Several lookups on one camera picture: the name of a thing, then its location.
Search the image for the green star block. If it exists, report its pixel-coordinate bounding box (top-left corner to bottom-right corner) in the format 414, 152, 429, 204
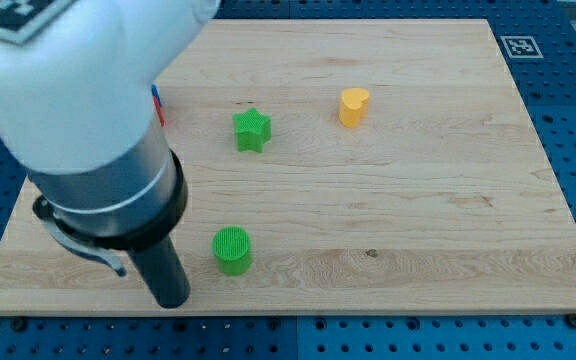
232, 108, 272, 153

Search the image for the blue block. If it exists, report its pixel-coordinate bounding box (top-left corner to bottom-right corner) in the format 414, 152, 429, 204
151, 84, 162, 107

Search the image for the yellow heart block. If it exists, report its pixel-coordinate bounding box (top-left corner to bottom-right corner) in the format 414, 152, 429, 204
338, 88, 371, 128

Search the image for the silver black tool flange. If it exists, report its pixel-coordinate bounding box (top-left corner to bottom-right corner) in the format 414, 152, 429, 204
29, 117, 187, 250

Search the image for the wooden board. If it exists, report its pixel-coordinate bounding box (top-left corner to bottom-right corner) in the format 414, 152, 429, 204
0, 18, 576, 318

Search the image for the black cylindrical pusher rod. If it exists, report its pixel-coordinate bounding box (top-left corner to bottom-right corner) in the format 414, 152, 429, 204
128, 236, 190, 309

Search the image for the white fiducial tag on table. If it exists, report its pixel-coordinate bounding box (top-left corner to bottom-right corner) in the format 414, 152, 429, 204
501, 35, 543, 59

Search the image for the green cylinder block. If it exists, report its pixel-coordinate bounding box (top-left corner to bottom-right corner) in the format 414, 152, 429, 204
212, 226, 253, 276

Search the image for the fiducial tag on arm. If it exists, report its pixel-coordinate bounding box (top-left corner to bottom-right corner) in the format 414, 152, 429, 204
0, 0, 74, 44

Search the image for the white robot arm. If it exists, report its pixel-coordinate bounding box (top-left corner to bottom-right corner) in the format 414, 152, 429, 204
0, 0, 220, 308

